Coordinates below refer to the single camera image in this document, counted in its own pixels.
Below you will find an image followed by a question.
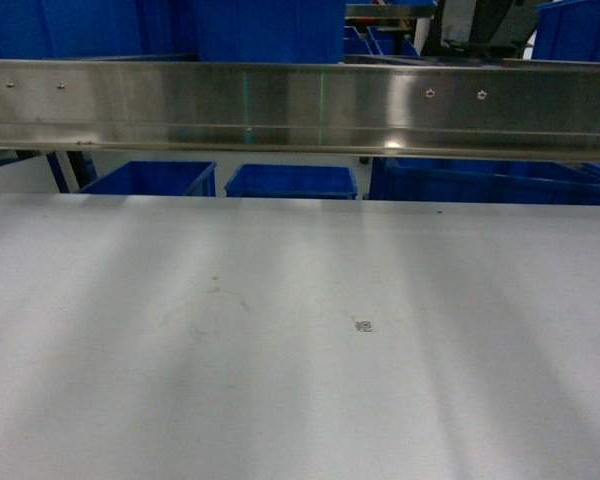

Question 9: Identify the blue bin below middle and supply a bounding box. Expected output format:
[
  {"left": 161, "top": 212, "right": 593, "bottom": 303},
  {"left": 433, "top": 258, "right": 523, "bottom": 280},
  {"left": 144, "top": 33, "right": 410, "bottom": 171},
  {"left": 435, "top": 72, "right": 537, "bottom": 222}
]
[{"left": 225, "top": 164, "right": 358, "bottom": 200}]

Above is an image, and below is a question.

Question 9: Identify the blue bin below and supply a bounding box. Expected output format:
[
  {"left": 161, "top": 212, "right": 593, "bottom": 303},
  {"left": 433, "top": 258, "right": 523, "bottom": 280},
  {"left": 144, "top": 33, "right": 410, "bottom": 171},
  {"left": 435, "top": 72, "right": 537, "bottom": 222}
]
[
  {"left": 366, "top": 157, "right": 600, "bottom": 206},
  {"left": 225, "top": 164, "right": 358, "bottom": 200},
  {"left": 80, "top": 161, "right": 216, "bottom": 197}
]

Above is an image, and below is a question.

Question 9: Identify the blue bin below right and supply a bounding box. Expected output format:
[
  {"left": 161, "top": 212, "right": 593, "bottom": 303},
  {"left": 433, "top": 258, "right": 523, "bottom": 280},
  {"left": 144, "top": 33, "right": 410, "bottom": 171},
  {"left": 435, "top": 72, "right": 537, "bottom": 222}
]
[{"left": 366, "top": 157, "right": 600, "bottom": 206}]

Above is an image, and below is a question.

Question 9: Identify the blue bin below left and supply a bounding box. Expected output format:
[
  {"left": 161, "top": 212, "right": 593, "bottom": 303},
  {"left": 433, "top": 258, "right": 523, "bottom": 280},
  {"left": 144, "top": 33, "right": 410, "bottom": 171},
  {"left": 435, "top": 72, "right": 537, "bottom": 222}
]
[{"left": 80, "top": 161, "right": 216, "bottom": 197}]

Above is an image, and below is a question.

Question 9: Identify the large blue crate top centre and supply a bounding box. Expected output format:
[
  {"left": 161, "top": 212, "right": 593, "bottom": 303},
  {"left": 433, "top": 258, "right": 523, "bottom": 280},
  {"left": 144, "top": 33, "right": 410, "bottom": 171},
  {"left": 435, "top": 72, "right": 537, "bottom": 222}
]
[{"left": 192, "top": 1, "right": 346, "bottom": 64}]

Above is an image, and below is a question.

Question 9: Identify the large blue crate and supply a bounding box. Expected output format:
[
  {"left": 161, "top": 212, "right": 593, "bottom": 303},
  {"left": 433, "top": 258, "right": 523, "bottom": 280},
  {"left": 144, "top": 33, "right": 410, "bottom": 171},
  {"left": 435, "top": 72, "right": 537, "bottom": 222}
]
[
  {"left": 0, "top": 0, "right": 198, "bottom": 59},
  {"left": 192, "top": 1, "right": 346, "bottom": 64}
]

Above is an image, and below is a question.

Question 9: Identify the large blue crate top left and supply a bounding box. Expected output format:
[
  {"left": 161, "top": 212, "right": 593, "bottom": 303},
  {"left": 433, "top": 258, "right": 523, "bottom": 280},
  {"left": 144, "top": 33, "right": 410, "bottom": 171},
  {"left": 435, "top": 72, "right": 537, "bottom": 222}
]
[{"left": 0, "top": 0, "right": 198, "bottom": 59}]

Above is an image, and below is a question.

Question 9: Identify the blue crate far right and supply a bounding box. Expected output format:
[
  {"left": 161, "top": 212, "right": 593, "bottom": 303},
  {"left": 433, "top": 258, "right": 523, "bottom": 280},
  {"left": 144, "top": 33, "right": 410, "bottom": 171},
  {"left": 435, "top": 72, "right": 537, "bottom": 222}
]
[{"left": 532, "top": 0, "right": 600, "bottom": 62}]

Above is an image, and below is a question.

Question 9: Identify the stainless steel rail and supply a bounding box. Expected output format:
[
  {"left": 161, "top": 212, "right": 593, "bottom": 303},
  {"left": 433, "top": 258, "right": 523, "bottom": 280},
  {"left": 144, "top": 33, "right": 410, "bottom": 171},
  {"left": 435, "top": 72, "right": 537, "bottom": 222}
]
[{"left": 0, "top": 56, "right": 600, "bottom": 163}]

